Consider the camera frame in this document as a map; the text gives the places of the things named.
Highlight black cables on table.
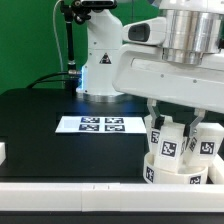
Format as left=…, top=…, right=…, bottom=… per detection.
left=25, top=71, right=83, bottom=90

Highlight paper sheet with tags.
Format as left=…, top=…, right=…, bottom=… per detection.
left=55, top=116, right=146, bottom=134

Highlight white L-shaped fence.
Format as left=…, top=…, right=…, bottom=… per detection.
left=0, top=156, right=224, bottom=212

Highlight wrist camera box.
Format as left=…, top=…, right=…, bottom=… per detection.
left=122, top=17, right=167, bottom=45

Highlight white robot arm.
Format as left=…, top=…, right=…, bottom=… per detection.
left=77, top=0, right=224, bottom=131

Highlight white round stool seat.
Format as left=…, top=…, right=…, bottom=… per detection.
left=143, top=153, right=208, bottom=184

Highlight white part at left edge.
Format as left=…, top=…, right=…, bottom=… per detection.
left=0, top=142, right=6, bottom=165

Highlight white cable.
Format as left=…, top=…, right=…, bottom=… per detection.
left=52, top=0, right=66, bottom=73

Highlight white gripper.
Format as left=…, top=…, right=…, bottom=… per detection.
left=113, top=44, right=224, bottom=137

